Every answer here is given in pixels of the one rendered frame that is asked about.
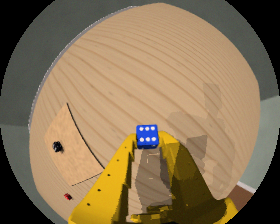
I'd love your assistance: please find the red die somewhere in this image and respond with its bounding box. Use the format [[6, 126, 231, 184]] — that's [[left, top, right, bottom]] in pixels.
[[64, 193, 72, 200]]

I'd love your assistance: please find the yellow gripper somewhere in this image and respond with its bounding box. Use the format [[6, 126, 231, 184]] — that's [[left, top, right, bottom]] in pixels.
[[68, 131, 238, 224]]

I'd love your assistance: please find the blue die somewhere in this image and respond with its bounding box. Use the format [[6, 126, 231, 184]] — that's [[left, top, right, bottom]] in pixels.
[[136, 124, 159, 150]]

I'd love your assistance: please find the black die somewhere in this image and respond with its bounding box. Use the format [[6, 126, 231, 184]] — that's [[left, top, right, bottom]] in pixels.
[[52, 141, 62, 152]]

